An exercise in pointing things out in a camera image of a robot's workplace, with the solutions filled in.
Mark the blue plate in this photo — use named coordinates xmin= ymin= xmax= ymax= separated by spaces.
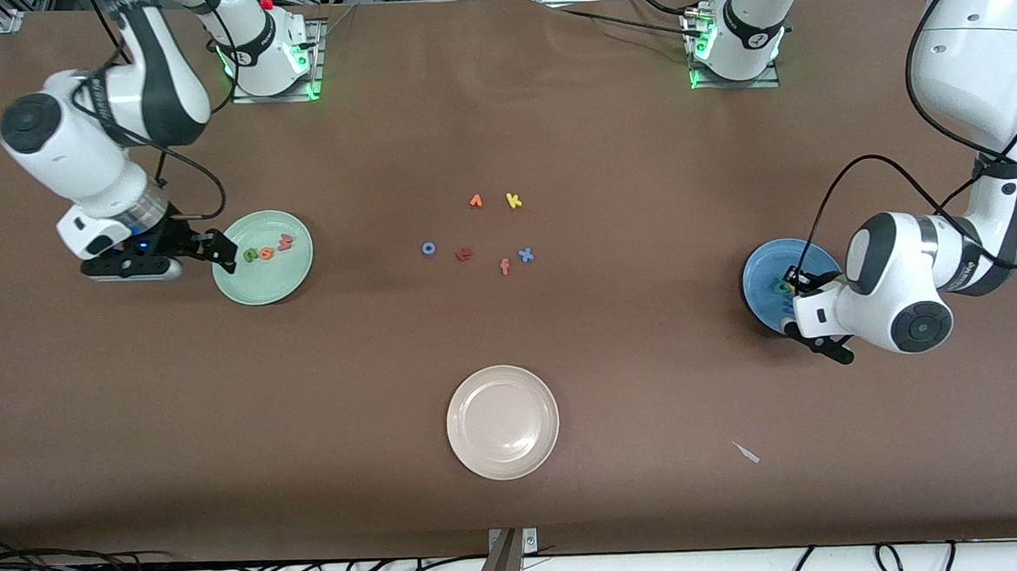
xmin=740 ymin=235 xmax=847 ymax=339

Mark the green plate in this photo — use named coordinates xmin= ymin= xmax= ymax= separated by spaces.
xmin=209 ymin=208 xmax=317 ymax=309

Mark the beige plate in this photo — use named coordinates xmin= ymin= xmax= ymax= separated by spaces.
xmin=443 ymin=362 xmax=563 ymax=483

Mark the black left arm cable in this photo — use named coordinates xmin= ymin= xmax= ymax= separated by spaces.
xmin=789 ymin=0 xmax=1017 ymax=282

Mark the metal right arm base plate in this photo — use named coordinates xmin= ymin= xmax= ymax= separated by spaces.
xmin=228 ymin=17 xmax=326 ymax=106

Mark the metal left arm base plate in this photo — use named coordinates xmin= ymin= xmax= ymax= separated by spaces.
xmin=686 ymin=6 xmax=781 ymax=92

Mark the black cable on table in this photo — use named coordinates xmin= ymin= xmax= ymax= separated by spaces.
xmin=620 ymin=0 xmax=704 ymax=23
xmin=556 ymin=0 xmax=701 ymax=42

